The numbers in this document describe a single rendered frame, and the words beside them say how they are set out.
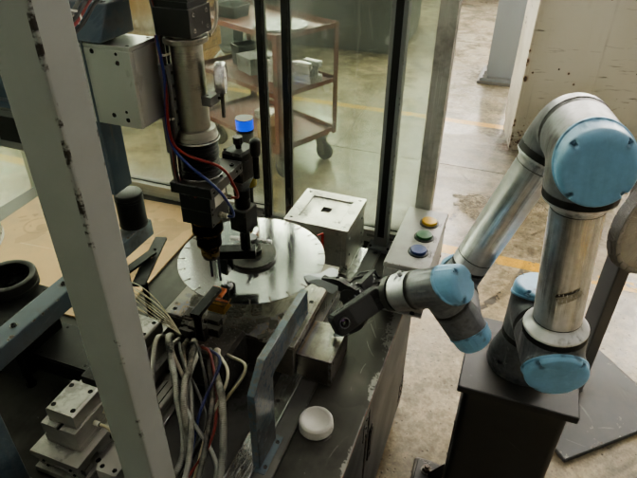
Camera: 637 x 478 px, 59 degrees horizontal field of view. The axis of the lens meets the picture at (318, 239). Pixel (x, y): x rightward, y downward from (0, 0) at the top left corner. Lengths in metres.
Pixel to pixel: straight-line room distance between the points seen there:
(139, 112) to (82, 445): 0.61
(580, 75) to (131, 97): 3.54
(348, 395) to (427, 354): 1.20
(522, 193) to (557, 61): 3.06
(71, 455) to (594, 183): 0.98
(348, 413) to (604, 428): 1.32
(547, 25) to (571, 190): 3.17
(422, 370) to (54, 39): 2.10
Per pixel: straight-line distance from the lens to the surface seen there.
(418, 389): 2.29
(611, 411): 2.42
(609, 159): 0.90
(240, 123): 1.44
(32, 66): 0.40
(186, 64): 0.91
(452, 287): 1.01
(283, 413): 1.21
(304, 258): 1.27
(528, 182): 1.07
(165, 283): 1.57
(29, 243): 1.86
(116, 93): 0.92
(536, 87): 4.14
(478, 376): 1.33
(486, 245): 1.13
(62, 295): 1.11
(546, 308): 1.07
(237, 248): 1.17
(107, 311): 0.49
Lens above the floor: 1.70
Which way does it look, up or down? 34 degrees down
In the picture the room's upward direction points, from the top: 1 degrees clockwise
